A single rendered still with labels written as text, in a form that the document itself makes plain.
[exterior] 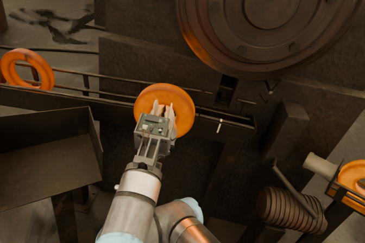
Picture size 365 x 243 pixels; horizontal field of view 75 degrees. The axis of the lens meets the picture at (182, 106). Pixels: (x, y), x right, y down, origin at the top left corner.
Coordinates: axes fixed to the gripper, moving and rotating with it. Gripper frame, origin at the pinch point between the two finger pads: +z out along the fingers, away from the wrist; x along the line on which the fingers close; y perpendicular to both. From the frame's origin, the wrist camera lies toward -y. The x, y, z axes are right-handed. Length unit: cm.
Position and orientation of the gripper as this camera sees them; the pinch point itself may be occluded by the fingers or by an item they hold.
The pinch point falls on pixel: (165, 106)
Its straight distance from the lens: 60.1
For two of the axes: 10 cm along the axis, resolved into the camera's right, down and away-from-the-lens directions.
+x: -9.8, -2.1, 0.3
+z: 1.8, -7.4, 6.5
